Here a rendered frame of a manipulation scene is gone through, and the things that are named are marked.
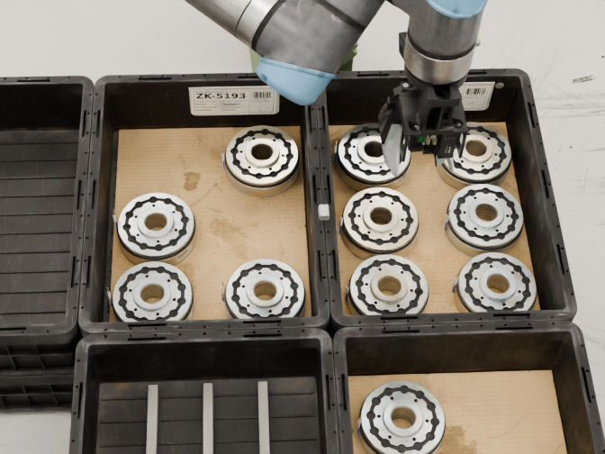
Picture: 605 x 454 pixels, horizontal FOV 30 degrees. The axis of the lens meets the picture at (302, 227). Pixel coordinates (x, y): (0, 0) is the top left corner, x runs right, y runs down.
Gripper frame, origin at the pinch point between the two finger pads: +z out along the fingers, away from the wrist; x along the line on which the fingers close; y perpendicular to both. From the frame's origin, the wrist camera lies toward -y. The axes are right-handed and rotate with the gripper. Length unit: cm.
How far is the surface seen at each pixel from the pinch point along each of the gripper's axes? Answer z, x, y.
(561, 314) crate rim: 4.7, 15.1, 21.5
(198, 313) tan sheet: 14.7, -28.5, 12.3
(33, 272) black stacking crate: 15, -50, 4
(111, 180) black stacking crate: 15.2, -39.6, -10.1
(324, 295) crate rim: 4.7, -13.0, 16.6
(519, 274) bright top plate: 11.6, 13.3, 11.6
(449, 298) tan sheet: 14.8, 4.4, 12.7
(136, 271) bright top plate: 11.5, -36.1, 7.2
